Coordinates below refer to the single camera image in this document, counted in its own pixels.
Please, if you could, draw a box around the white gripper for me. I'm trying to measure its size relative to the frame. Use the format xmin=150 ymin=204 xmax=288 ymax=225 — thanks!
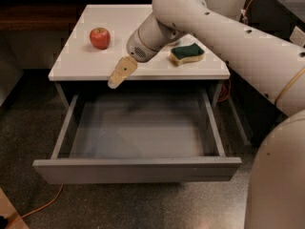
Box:
xmin=108 ymin=30 xmax=156 ymax=89

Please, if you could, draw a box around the red apple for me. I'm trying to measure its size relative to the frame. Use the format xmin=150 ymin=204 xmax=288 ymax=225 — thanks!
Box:
xmin=90 ymin=28 xmax=111 ymax=50

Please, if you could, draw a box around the grey top drawer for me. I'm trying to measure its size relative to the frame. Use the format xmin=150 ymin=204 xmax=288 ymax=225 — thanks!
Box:
xmin=33 ymin=90 xmax=241 ymax=184

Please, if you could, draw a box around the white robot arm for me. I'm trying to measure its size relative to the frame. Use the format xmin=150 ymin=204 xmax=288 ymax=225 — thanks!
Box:
xmin=108 ymin=0 xmax=305 ymax=229

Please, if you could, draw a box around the white top drawer cabinet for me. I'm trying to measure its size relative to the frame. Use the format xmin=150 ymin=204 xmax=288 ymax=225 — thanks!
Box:
xmin=49 ymin=5 xmax=230 ymax=106

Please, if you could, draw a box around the white paper bowl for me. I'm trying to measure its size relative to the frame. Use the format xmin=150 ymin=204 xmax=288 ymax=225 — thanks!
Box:
xmin=167 ymin=39 xmax=180 ymax=46

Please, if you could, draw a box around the green and yellow sponge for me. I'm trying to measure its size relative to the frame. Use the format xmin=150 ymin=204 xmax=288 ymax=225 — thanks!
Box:
xmin=170 ymin=43 xmax=205 ymax=66

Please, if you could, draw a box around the dark wooden bench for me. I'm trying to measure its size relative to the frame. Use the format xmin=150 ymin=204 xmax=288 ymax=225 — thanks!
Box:
xmin=0 ymin=0 xmax=152 ymax=31

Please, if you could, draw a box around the orange cable on floor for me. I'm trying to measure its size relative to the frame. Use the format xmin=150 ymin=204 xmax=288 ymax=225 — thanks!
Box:
xmin=5 ymin=183 xmax=65 ymax=229

